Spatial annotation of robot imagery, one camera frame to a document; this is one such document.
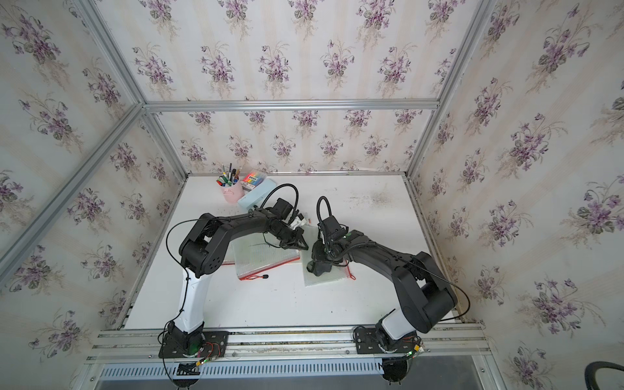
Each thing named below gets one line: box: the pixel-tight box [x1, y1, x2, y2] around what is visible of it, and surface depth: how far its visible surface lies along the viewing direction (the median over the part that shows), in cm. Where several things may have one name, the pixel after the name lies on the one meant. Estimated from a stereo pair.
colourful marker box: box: [241, 170, 268, 192], surface depth 120 cm
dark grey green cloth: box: [306, 260, 333, 278], surface depth 86 cm
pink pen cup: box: [216, 174, 245, 204], surface depth 105 cm
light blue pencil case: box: [237, 178, 277, 209], surface depth 112 cm
